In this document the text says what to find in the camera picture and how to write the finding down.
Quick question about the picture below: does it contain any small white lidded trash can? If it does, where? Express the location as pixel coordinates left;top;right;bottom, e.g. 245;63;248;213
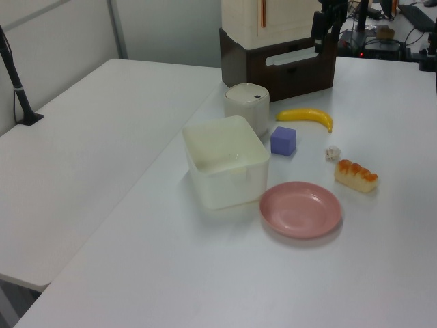
223;83;270;137

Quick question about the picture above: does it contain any black keyboard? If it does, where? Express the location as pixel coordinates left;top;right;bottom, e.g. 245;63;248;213
398;3;435;29

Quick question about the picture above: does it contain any black stand with base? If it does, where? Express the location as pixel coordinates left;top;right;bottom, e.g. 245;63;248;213
340;0;370;49

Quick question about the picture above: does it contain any white square plastic storage bin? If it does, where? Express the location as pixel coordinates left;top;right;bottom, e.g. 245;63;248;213
182;115;272;211

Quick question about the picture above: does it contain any yellow banana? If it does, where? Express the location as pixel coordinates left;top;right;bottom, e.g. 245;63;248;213
275;107;334;133

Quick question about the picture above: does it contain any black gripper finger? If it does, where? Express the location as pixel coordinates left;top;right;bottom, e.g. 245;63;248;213
312;11;325;54
328;20;341;47

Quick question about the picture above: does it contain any purple cube block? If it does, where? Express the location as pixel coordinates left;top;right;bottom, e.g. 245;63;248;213
270;126;297;157

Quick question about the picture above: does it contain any grey partition frame post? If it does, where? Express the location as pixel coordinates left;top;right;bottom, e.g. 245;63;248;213
107;0;129;61

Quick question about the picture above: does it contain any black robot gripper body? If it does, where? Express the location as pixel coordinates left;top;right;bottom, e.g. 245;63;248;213
319;0;349;27

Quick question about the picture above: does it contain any dark brown drawer cabinet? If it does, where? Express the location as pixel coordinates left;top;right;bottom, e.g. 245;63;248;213
218;27;338;103

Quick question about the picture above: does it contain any crumpled white paper ball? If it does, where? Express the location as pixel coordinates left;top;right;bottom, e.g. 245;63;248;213
324;145;342;161

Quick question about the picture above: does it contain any pink round plate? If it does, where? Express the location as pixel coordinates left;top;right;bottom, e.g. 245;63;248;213
258;181;343;239

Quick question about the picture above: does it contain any bread with orange topping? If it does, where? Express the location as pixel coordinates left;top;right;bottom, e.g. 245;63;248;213
333;159;379;195

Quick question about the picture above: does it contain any black clamped camera stand pole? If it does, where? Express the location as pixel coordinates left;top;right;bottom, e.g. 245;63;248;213
0;24;44;126

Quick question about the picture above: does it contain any black table clamp mount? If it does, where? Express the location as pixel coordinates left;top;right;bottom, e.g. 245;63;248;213
417;32;437;72

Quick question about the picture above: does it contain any black electronics box red light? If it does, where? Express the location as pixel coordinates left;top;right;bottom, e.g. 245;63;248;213
362;39;404;61

